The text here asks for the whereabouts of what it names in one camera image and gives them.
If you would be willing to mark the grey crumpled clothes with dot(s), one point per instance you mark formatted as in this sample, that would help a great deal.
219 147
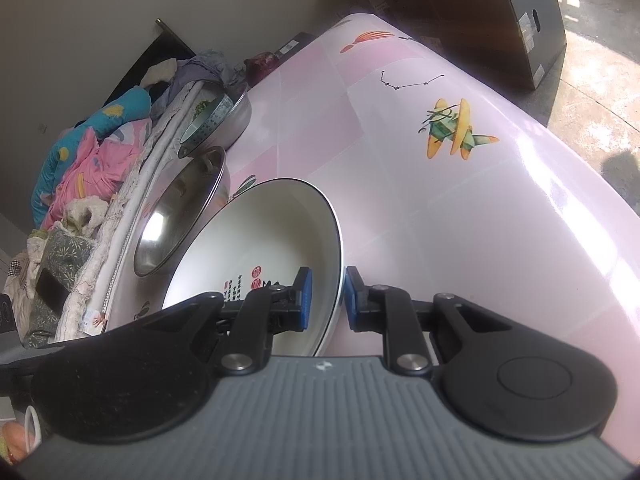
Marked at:
200 72

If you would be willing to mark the pink and blue blanket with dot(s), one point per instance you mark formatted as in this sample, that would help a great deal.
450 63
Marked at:
85 160

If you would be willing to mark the shallow stainless steel bowl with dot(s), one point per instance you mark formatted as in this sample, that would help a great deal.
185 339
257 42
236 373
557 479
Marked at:
170 230

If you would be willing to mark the purple onion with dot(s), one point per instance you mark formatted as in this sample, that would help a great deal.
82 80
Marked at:
261 66

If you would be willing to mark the white quilted mattress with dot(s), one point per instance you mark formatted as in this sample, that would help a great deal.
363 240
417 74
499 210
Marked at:
150 160

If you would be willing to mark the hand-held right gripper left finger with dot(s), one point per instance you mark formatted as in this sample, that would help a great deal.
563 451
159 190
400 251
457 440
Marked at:
305 302

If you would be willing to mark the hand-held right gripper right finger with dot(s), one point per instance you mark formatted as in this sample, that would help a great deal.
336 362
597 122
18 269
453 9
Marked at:
352 302

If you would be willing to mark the grey patterned cushion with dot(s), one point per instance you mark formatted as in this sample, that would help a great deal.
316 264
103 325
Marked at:
65 255

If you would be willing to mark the large cardboard box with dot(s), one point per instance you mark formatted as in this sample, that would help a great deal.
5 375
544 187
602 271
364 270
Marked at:
475 15

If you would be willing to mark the dark printed flat box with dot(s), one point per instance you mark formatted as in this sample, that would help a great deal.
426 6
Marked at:
295 45

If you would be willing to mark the black bed headboard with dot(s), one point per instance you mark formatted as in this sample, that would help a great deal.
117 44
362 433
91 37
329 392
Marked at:
150 60

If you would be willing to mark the cream cloth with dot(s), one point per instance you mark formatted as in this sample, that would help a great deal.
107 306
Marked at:
159 72

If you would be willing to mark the white ceramic bowl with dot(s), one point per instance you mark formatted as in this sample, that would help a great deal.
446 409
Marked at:
260 230

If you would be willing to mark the pink printed tablecloth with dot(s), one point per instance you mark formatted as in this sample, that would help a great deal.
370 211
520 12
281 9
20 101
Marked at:
450 200

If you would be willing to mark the green ceramic bowl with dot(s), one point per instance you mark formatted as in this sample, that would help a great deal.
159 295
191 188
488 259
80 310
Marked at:
216 116

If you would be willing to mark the white fluffy cloth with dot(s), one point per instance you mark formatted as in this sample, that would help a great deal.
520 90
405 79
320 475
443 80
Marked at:
85 212

